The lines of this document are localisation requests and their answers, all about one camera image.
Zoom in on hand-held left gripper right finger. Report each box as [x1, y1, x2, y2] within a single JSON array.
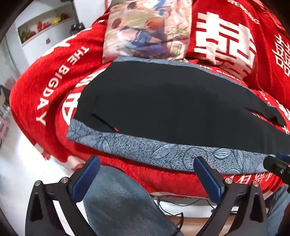
[[194, 155, 274, 236]]

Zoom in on green and red ornament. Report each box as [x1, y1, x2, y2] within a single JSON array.
[[19, 28, 37, 42]]

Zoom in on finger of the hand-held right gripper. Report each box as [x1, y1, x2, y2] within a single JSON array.
[[263, 153, 290, 181]]

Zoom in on white shelf cabinet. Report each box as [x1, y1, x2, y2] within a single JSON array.
[[15, 0, 80, 66]]

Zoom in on red cushion with white character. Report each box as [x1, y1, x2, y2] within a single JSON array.
[[186, 0, 290, 91]]

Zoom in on black cable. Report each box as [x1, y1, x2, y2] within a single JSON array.
[[156, 197, 216, 209], [168, 212, 184, 236]]

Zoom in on black and grey pants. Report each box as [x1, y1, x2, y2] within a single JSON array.
[[66, 56, 290, 175]]

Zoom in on red printed sofa cover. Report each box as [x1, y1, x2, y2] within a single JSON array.
[[9, 0, 290, 205]]

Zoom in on person's leg in jeans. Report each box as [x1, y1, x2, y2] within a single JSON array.
[[267, 185, 290, 236], [83, 166, 184, 236]]

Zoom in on dark appliance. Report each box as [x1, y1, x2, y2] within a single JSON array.
[[70, 23, 85, 34]]

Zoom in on printed picture pillow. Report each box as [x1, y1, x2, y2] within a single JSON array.
[[102, 0, 193, 64]]

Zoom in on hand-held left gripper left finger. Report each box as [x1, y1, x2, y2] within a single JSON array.
[[25, 155, 101, 236]]

